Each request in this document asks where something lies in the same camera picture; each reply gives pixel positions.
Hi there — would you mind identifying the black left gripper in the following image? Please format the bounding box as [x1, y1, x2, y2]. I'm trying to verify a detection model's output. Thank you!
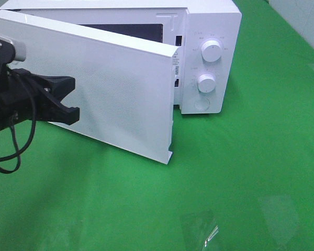
[0, 68, 80, 126]

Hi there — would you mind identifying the white microwave door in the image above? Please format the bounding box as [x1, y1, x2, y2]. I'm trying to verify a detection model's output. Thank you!
[0, 10, 177, 164]

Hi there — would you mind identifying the round white door button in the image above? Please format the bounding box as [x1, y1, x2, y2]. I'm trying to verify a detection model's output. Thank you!
[194, 98, 210, 111]

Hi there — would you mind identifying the white microwave knob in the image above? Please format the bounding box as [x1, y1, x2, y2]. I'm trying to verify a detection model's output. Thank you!
[197, 74, 216, 93]
[201, 39, 223, 63]

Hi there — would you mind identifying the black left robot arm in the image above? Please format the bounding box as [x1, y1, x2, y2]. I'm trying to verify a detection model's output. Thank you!
[0, 69, 80, 131]

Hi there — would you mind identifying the white microwave oven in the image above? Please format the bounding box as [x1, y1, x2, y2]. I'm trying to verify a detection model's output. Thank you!
[1, 1, 242, 114]

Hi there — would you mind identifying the green table cloth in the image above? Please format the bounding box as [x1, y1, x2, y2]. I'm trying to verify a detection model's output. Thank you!
[0, 1, 314, 250]

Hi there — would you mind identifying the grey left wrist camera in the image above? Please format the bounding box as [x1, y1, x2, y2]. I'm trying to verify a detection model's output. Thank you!
[0, 31, 27, 87]

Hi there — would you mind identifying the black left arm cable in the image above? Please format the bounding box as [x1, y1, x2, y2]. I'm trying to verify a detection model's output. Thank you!
[0, 70, 39, 174]

